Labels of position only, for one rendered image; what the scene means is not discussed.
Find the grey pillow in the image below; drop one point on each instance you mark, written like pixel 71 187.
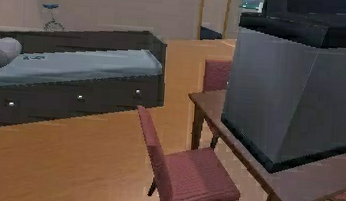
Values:
pixel 0 52

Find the small blue-grey flat object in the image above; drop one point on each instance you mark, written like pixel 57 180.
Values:
pixel 33 57

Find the large grey black box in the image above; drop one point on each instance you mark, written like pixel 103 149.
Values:
pixel 298 96

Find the red upholstered chair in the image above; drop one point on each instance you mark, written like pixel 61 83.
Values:
pixel 189 176
pixel 217 76

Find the dark wood bed with drawers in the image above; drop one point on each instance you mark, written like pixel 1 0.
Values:
pixel 81 96

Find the brown wood dining table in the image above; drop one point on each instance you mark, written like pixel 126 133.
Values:
pixel 296 182

